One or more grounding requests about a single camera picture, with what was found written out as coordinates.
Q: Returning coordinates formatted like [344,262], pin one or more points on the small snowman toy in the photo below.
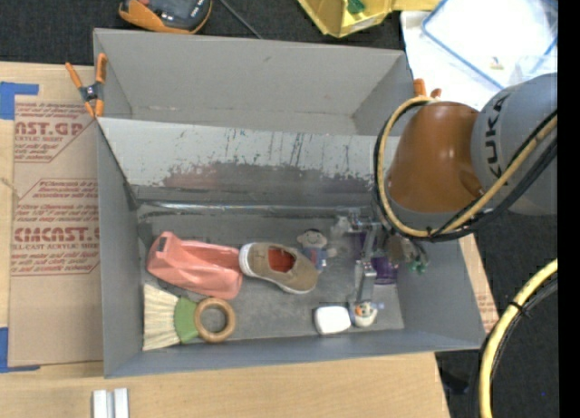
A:
[363,314]

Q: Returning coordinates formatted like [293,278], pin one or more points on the brown cardboard board red print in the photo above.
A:
[54,307]

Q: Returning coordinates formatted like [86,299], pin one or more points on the tan canvas shoe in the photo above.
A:
[299,278]

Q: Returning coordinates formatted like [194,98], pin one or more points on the small doll figure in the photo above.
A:
[312,241]

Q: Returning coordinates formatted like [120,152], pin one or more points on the white rounded box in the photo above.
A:
[331,320]

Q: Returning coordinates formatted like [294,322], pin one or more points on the purple cup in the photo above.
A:
[386,272]

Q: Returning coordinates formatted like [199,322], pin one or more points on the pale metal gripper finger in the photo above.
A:
[361,287]
[371,284]

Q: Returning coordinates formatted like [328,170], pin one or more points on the grey metal bin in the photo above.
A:
[254,85]

